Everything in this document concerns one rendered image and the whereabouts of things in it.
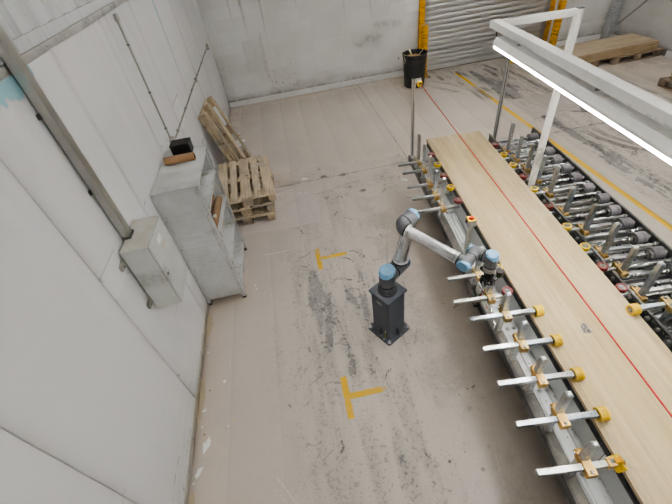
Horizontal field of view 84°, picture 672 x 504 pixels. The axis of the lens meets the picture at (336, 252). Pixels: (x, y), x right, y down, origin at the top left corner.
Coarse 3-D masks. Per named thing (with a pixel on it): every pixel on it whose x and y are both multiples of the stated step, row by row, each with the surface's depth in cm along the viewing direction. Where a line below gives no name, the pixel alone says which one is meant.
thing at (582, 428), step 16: (464, 208) 381; (464, 224) 387; (480, 240) 349; (512, 288) 296; (512, 304) 300; (528, 320) 277; (528, 336) 281; (544, 352) 260; (544, 368) 264; (560, 368) 243; (560, 384) 245; (576, 400) 230; (576, 432) 235; (592, 432) 218; (608, 480) 210; (624, 480) 197; (624, 496) 198
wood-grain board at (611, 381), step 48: (432, 144) 472; (480, 144) 457; (480, 192) 386; (528, 192) 376; (528, 240) 326; (528, 288) 288; (576, 288) 283; (576, 336) 254; (624, 336) 249; (576, 384) 230; (624, 384) 226; (624, 432) 207
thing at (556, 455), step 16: (416, 176) 469; (448, 224) 385; (448, 240) 370; (464, 272) 335; (480, 288) 319; (480, 304) 307; (496, 320) 294; (496, 336) 283; (512, 368) 263; (528, 400) 246; (544, 416) 237; (544, 432) 230; (544, 448) 230; (560, 448) 223; (560, 464) 217; (560, 480) 215; (576, 480) 210; (576, 496) 205
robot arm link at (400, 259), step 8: (408, 216) 285; (416, 216) 289; (400, 240) 309; (408, 240) 306; (400, 248) 315; (408, 248) 316; (392, 256) 334; (400, 256) 322; (400, 264) 327; (408, 264) 337; (400, 272) 331
